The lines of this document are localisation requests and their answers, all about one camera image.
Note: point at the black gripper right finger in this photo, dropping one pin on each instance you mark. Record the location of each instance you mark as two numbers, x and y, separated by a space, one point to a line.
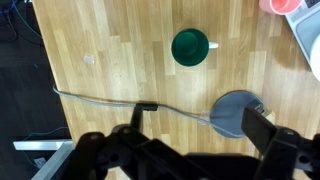
258 128

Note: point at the white kitchen scale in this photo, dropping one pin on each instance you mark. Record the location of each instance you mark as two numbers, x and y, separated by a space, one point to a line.
305 28

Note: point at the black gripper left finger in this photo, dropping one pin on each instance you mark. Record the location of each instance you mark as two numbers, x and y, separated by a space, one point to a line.
137 117

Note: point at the white mug green inside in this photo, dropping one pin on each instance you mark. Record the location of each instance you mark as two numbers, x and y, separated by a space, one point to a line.
189 46

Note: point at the clear tape piece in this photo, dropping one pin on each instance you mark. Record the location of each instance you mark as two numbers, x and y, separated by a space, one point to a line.
205 117
89 59

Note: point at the white table leg frame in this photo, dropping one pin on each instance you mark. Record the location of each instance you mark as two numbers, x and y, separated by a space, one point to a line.
46 146

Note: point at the white plate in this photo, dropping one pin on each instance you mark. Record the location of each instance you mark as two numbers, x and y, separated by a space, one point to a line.
316 58

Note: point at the pink mug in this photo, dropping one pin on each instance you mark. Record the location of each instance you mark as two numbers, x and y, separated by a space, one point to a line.
281 6

